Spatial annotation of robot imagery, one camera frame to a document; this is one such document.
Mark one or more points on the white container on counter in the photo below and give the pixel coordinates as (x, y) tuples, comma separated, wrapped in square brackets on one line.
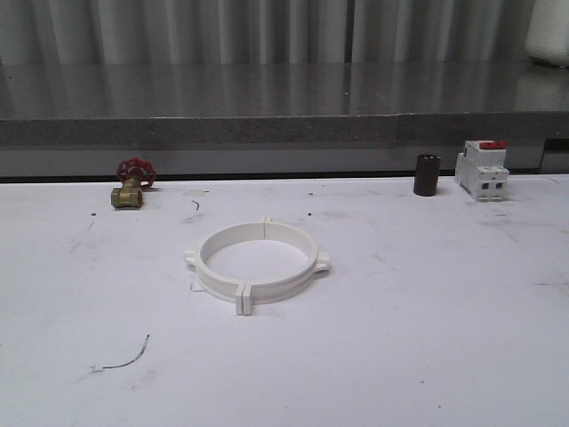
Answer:
[(547, 36)]

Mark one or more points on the white half clamp piece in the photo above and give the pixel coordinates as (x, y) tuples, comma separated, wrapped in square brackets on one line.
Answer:
[(286, 285), (218, 278)]

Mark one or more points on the white circuit breaker red switch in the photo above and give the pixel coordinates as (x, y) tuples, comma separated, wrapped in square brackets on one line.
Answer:
[(480, 170)]

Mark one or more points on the dark brown cylindrical coupling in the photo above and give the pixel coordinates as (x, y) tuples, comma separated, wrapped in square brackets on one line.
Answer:
[(426, 175)]

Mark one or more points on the brass valve red handwheel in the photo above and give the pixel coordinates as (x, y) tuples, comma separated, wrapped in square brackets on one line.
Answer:
[(135, 175)]

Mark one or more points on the grey stone counter slab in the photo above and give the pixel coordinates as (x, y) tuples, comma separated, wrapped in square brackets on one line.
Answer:
[(82, 120)]

